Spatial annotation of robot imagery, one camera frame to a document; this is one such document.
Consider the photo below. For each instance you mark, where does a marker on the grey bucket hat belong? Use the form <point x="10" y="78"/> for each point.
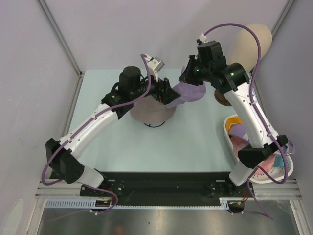
<point x="150" y="111"/>

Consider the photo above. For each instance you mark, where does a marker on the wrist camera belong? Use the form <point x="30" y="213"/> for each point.
<point x="202" y="39"/>
<point x="154" y="65"/>

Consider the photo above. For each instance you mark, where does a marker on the yellow hat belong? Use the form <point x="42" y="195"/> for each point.
<point x="230" y="121"/>

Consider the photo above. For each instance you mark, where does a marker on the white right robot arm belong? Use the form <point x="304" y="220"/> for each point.
<point x="232" y="80"/>

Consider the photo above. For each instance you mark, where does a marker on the pink bucket hat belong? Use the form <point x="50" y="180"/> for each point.
<point x="266" y="164"/>

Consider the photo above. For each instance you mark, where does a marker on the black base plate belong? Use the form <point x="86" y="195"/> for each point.
<point x="177" y="185"/>

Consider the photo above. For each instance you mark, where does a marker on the cream mannequin head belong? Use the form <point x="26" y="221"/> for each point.
<point x="244" y="49"/>

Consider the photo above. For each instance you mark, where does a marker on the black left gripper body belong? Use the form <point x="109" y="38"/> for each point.
<point x="155" y="90"/>

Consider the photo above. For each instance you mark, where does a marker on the white perforated plastic basket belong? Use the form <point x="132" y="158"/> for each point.
<point x="250" y="157"/>

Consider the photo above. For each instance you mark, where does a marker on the aluminium frame rail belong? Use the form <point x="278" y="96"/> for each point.
<point x="47" y="13"/>

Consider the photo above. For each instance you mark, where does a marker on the purple baseball cap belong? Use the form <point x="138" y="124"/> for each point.
<point x="238" y="133"/>

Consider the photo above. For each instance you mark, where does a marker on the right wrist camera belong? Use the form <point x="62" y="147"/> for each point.
<point x="202" y="39"/>

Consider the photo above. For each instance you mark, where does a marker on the teal cap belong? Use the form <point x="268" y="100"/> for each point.
<point x="278" y="162"/>

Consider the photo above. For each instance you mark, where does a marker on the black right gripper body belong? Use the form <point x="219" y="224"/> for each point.
<point x="200" y="73"/>

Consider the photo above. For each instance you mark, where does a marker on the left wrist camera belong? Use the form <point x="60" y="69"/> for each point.
<point x="154" y="65"/>

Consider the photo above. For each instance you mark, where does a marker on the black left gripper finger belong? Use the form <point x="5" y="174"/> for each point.
<point x="173" y="103"/>
<point x="169" y="93"/>

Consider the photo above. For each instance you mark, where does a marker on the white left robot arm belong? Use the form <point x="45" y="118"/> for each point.
<point x="62" y="155"/>

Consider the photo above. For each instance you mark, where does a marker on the white slotted cable duct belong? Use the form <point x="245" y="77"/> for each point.
<point x="208" y="203"/>

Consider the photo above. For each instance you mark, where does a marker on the purple bucket hat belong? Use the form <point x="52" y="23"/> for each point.
<point x="188" y="93"/>

